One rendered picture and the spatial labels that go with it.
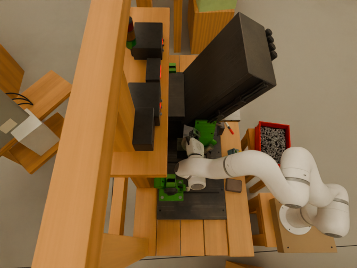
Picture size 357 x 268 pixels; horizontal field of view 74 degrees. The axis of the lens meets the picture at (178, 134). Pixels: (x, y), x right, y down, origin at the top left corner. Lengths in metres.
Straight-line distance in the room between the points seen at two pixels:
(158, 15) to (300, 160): 0.96
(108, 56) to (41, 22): 3.53
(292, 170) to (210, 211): 0.73
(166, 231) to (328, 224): 0.83
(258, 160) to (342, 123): 2.52
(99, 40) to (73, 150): 0.30
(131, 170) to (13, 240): 2.03
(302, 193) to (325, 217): 0.36
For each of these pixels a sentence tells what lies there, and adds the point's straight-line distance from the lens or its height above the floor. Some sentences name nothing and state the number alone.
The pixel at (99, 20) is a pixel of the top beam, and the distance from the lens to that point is 0.73.
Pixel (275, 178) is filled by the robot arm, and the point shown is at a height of 1.61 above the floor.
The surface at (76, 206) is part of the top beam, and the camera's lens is 0.49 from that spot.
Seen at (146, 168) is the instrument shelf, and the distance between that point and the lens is 0.89.
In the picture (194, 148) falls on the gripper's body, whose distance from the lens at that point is 1.20.
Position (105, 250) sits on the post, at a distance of 0.59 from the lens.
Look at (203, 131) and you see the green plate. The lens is 1.34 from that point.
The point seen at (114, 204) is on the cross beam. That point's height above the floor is 1.28.
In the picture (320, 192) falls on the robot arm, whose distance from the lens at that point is 1.05.
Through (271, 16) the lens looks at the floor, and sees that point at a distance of 4.09.
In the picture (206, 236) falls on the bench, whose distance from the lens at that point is 1.52.
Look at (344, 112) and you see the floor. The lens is 3.42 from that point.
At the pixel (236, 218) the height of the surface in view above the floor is 0.90.
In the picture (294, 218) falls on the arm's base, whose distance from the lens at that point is 1.51.
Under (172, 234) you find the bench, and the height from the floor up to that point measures 0.88.
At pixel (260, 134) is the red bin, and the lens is 1.72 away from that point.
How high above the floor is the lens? 2.39
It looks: 65 degrees down
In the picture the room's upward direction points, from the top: 2 degrees clockwise
